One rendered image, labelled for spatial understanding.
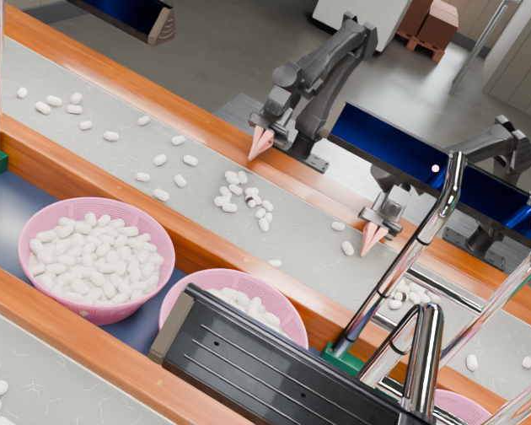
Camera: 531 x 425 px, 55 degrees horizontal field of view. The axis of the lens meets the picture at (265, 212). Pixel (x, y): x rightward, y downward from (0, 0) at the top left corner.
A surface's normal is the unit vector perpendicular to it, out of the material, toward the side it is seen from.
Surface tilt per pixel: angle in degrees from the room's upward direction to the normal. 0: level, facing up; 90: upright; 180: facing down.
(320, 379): 58
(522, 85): 90
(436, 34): 90
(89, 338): 0
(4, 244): 0
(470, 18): 90
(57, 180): 90
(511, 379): 0
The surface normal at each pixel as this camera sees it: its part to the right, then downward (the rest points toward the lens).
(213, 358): -0.13, 0.02
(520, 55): -0.37, 0.48
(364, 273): 0.34, -0.73
